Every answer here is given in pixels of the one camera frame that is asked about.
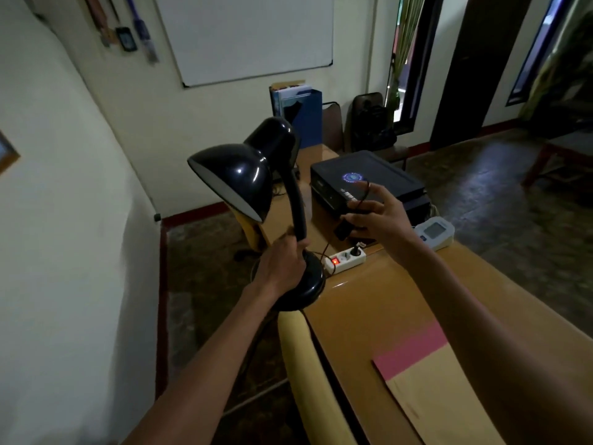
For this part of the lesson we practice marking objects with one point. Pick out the person's right hand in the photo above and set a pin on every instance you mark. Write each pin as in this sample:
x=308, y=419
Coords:
x=387, y=224

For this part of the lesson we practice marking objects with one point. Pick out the person's left hand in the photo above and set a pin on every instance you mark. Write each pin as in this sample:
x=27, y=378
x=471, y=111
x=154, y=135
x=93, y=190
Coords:
x=273, y=273

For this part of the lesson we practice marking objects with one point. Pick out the person's right fingers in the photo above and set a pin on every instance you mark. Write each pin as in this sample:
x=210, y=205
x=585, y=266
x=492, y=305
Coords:
x=370, y=207

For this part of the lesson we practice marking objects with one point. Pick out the person's left thumb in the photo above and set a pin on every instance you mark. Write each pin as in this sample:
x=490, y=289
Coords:
x=300, y=249

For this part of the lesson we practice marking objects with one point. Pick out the black desk lamp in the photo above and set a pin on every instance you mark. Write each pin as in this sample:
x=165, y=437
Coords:
x=241, y=176

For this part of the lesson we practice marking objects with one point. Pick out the person's right forearm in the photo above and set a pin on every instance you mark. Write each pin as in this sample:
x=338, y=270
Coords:
x=491, y=347

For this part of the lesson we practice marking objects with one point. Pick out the person's left forearm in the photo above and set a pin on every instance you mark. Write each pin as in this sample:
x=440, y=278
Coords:
x=208, y=366

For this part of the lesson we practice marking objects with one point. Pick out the black printer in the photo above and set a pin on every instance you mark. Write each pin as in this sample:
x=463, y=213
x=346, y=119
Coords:
x=384, y=173

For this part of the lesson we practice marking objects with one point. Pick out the black plug in strip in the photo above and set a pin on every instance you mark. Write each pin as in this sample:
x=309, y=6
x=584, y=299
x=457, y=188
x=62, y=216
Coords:
x=356, y=249

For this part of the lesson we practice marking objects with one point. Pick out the white power strip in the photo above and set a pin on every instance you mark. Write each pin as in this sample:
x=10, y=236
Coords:
x=346, y=263

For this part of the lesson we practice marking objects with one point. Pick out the yellow office chair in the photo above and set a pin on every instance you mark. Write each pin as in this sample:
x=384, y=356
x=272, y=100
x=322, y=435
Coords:
x=250, y=231

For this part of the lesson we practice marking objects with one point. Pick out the white blood pressure monitor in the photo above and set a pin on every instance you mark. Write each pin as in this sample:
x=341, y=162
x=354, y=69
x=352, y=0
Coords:
x=435, y=232

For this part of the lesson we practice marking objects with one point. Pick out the black backpack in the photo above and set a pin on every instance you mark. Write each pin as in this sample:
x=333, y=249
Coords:
x=373, y=122

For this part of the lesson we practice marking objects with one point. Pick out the brown chair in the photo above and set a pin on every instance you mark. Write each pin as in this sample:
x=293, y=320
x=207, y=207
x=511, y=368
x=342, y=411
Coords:
x=331, y=122

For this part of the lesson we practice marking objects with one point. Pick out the blue file box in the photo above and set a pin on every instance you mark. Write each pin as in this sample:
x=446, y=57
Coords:
x=308, y=118

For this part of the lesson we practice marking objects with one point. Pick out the documents in file box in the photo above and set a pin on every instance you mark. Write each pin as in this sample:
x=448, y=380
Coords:
x=289, y=93

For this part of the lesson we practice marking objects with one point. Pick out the pink paper sheet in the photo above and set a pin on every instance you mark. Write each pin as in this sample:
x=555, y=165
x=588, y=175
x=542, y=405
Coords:
x=410, y=351

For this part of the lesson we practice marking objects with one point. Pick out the striped curtain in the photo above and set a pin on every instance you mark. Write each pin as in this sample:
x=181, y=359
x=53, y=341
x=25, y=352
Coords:
x=402, y=46

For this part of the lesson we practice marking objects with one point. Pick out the red wooden bench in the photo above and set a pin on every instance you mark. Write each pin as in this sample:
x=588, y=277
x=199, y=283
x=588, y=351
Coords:
x=563, y=150

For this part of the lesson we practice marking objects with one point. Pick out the brown paper envelope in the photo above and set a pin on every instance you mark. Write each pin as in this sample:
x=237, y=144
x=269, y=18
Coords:
x=435, y=403

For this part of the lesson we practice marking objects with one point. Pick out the whiteboard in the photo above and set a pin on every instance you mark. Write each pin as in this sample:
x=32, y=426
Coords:
x=245, y=34

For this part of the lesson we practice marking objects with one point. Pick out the patterned window curtain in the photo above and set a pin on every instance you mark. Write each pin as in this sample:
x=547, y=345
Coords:
x=563, y=74

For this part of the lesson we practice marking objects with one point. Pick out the framed picture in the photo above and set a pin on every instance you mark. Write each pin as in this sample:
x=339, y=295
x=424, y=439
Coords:
x=5, y=153

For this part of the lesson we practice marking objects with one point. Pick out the dark window frame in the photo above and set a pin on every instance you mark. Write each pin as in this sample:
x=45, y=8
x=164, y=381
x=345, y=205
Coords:
x=424, y=60

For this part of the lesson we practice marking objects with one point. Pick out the dark wooden door frame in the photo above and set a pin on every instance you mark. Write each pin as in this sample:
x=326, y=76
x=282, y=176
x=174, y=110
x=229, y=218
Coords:
x=477, y=64

